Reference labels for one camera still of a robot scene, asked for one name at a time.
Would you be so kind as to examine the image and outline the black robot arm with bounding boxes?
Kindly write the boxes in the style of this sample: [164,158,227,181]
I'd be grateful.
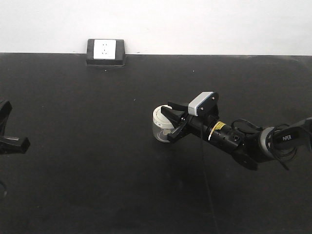
[160,97,312,170]

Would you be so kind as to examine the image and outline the black white power socket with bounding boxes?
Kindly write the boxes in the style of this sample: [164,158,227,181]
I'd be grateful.
[86,39,126,66]

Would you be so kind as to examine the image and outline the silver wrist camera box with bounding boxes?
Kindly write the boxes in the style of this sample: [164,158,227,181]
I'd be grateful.
[188,92,219,117]

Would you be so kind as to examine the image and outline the glass jar with white lid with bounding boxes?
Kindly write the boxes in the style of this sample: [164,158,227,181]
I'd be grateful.
[153,105,175,143]

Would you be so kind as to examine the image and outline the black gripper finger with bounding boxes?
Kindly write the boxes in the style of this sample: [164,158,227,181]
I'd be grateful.
[0,99,12,136]
[0,136,30,155]

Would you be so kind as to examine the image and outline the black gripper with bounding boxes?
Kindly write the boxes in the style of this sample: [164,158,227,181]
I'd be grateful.
[161,101,215,143]

